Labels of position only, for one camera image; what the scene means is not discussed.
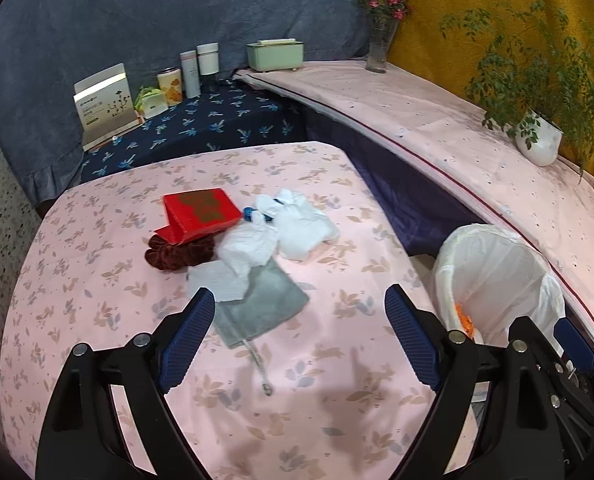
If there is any white cloth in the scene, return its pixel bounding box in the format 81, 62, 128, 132
254, 189, 339, 262

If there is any blue blanket backdrop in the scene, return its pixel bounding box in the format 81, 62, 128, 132
0, 0, 408, 206

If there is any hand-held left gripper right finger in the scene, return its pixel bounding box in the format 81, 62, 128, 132
384, 284, 573, 480

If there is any white plant pot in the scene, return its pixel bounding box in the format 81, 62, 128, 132
514, 109, 564, 167

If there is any white-lined bin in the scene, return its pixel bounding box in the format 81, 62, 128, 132
429, 223, 569, 411

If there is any orange plastic bag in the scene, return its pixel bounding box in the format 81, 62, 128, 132
454, 302, 479, 342

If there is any white napkin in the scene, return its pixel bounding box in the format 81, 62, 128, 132
187, 261, 250, 303

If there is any grey cloth pouch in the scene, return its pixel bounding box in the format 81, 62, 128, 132
212, 259, 310, 348

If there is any white standing card box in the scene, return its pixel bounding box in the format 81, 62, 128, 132
73, 63, 142, 152

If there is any dark purple cloth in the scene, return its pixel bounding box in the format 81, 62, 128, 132
304, 107, 483, 261

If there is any navy floral cloth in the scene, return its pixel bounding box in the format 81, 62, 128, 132
79, 77, 310, 186

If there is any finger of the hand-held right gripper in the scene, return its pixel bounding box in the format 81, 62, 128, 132
552, 317, 594, 426
508, 315, 566, 377

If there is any dark red scrunchie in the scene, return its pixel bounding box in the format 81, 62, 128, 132
144, 234, 217, 272

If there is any printed tin can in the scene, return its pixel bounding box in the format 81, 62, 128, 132
157, 69, 184, 107

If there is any red cardboard box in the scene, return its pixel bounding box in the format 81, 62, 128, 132
154, 188, 243, 246

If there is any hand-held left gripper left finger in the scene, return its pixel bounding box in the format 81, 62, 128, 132
36, 287, 217, 480

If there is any silver metal strap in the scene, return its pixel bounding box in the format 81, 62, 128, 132
247, 338, 274, 397

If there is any green and white carton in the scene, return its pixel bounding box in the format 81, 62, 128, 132
134, 86, 169, 120

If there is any pale pink shelf cloth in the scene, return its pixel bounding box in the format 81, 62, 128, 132
233, 60, 594, 361

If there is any white jar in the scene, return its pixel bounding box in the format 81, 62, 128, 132
197, 42, 220, 77

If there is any slim white bottle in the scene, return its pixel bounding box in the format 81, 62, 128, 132
179, 51, 201, 99

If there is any green tissue box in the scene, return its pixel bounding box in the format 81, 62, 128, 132
247, 38, 305, 72

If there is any pink flower bunch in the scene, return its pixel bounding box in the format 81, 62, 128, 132
353, 0, 414, 23

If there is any green leafy plant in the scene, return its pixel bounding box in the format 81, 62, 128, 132
439, 1, 594, 151

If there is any pink rabbit print tablecloth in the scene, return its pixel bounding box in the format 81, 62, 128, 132
0, 141, 478, 480

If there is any glass vase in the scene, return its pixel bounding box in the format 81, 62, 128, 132
366, 17, 398, 73

